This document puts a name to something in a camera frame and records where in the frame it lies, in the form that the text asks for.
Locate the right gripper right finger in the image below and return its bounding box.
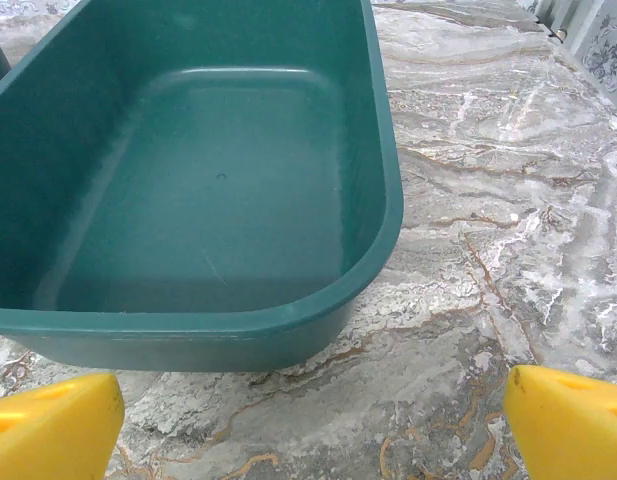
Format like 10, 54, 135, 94
503, 364, 617, 480

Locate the aluminium frame post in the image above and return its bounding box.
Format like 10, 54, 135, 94
517, 0, 574, 46

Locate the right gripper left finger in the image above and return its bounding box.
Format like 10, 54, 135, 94
0, 372, 127, 480

